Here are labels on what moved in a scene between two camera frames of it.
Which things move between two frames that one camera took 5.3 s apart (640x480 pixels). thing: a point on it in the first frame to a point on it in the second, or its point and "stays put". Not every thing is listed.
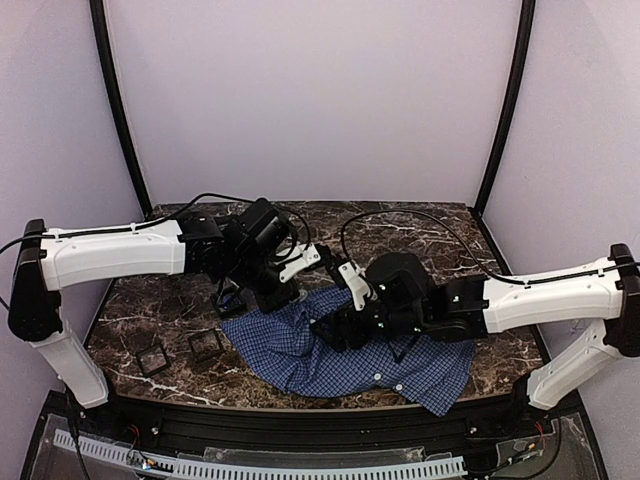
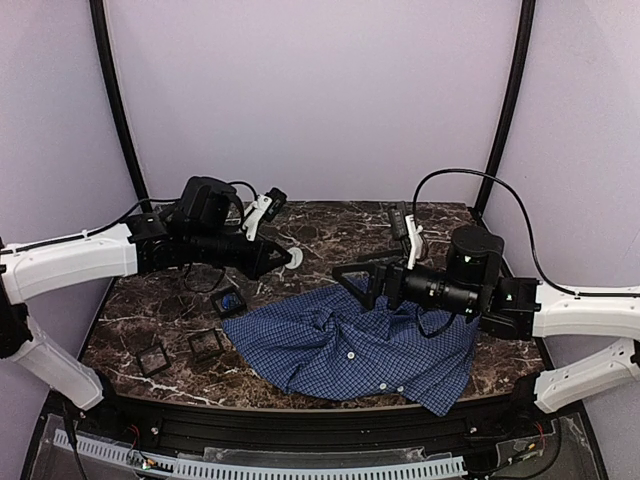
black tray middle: (205, 345) stays put
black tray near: (152, 359) stays put
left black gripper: (279, 293) to (250, 256)
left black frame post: (99, 26) stays put
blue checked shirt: (431, 370) stays put
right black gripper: (342, 330) to (388, 283)
